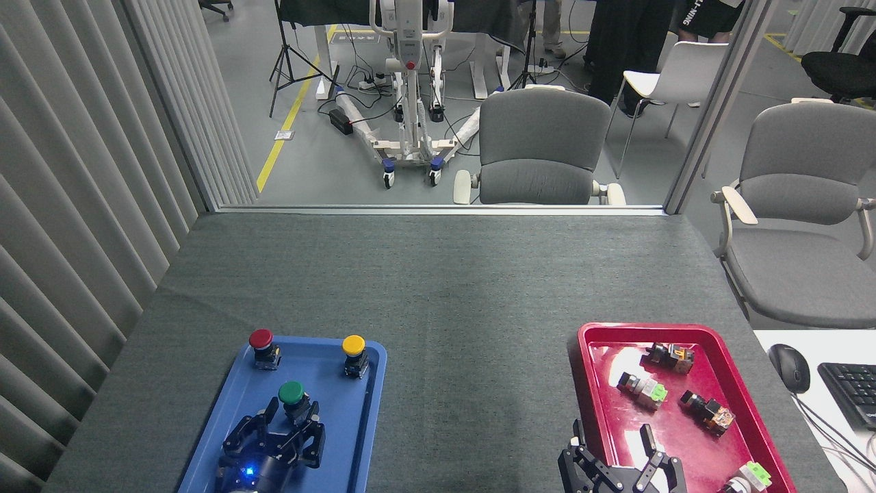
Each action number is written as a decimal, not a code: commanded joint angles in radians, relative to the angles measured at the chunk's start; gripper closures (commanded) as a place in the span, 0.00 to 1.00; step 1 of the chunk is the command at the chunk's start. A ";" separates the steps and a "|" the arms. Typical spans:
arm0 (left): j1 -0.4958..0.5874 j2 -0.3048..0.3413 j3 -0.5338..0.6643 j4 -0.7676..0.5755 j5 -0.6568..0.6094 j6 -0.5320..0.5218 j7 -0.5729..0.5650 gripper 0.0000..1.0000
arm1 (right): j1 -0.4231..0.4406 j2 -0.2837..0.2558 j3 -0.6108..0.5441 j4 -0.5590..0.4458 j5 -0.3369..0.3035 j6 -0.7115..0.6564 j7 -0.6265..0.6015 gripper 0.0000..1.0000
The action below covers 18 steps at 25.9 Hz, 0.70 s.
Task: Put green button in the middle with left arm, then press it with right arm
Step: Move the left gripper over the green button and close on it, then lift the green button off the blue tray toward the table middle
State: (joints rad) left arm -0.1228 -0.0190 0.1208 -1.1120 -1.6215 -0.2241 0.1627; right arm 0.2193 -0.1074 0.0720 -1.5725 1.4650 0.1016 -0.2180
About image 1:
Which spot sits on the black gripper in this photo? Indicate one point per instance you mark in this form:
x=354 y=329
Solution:
x=253 y=474
x=625 y=482

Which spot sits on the green push button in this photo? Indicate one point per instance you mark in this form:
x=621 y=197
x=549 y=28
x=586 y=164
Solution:
x=291 y=392

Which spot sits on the red push button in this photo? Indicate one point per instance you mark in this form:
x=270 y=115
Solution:
x=261 y=338

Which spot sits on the yellow push button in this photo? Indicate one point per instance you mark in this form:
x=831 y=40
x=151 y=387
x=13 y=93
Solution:
x=354 y=344

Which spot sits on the blue plastic tray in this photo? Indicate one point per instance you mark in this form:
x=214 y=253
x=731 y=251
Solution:
x=345 y=438

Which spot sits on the red plastic tray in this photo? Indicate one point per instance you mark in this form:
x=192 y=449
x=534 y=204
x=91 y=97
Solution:
x=712 y=452

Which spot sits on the black computer mouse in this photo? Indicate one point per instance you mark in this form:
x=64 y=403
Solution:
x=789 y=368

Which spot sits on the white desk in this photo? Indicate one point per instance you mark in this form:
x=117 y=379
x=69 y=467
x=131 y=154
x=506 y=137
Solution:
x=828 y=346

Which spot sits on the black keyboard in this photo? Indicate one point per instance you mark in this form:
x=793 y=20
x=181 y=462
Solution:
x=854 y=392

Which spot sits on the grey office chair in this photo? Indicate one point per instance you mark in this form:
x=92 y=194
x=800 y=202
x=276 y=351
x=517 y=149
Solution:
x=540 y=137
x=801 y=267

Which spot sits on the floor socket plate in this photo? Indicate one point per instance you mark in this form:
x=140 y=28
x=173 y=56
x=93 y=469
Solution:
x=285 y=135

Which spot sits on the black power adapter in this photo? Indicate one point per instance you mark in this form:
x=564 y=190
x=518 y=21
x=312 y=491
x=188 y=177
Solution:
x=340 y=121

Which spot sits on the white power strip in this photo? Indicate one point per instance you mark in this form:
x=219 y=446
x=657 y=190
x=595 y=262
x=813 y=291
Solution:
x=373 y=83

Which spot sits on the black tripod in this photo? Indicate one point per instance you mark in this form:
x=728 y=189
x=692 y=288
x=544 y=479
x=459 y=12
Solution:
x=530 y=34
x=282 y=42

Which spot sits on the white plastic chair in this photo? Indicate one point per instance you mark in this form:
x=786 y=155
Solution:
x=684 y=72

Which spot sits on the white stand on wheels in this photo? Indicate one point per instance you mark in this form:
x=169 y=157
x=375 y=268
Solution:
x=409 y=48

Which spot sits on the person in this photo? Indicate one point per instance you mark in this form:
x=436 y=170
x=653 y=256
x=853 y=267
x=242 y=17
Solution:
x=705 y=14
x=623 y=41

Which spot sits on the black chair base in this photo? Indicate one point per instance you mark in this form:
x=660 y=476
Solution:
x=217 y=7

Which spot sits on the black office chair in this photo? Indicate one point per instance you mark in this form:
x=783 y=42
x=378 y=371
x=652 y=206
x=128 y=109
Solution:
x=838 y=72

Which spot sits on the silver switch with green block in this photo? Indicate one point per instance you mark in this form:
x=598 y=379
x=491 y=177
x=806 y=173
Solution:
x=643 y=389
x=749 y=477

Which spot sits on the black switch with orange block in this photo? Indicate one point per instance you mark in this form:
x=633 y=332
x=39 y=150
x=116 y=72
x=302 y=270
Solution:
x=708 y=413
x=667 y=357

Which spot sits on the silver post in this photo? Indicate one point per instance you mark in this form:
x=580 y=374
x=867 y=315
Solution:
x=718 y=109

